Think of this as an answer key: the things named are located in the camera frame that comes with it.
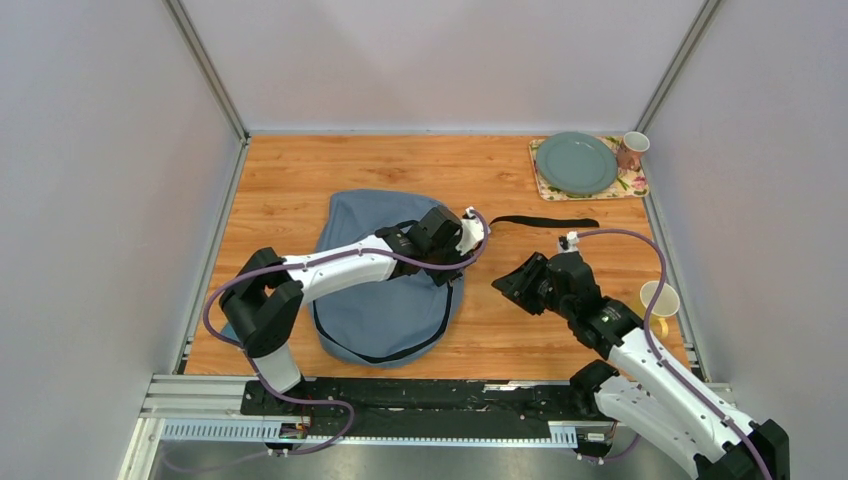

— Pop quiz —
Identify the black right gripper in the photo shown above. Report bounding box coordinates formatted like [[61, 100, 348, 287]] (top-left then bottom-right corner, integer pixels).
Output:
[[490, 253, 573, 321]]

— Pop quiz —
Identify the blue-grey student backpack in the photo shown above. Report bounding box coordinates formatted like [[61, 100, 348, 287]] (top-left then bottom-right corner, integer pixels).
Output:
[[309, 189, 464, 368]]

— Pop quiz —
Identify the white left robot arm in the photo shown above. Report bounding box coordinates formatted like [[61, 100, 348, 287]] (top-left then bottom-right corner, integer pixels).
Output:
[[202, 206, 490, 415]]

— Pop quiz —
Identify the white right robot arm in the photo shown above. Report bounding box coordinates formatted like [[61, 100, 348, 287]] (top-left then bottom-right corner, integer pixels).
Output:
[[492, 252, 790, 479]]

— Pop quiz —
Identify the teal round plate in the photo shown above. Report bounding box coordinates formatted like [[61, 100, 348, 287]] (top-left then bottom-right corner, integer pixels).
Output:
[[536, 132, 618, 195]]

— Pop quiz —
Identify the yellow mug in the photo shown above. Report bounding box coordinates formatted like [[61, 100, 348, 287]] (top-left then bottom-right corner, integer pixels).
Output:
[[626, 280, 681, 339]]

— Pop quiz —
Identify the floral placemat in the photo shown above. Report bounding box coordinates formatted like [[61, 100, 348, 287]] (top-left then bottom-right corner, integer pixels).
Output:
[[528, 138, 650, 202]]

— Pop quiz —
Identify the pink mug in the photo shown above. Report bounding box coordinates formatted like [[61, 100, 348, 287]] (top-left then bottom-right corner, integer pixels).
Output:
[[616, 131, 651, 171]]

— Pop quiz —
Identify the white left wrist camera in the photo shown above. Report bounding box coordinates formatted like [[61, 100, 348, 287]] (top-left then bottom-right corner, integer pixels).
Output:
[[456, 206, 490, 255]]

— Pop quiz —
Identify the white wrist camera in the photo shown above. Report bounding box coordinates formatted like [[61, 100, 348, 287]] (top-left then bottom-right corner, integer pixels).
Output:
[[456, 206, 490, 255], [558, 231, 580, 253]]

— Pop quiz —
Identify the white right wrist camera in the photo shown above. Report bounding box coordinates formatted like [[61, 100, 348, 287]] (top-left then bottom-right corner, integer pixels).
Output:
[[558, 231, 580, 253]]

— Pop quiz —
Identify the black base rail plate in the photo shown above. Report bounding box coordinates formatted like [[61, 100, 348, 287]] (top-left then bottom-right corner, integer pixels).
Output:
[[240, 377, 611, 440]]

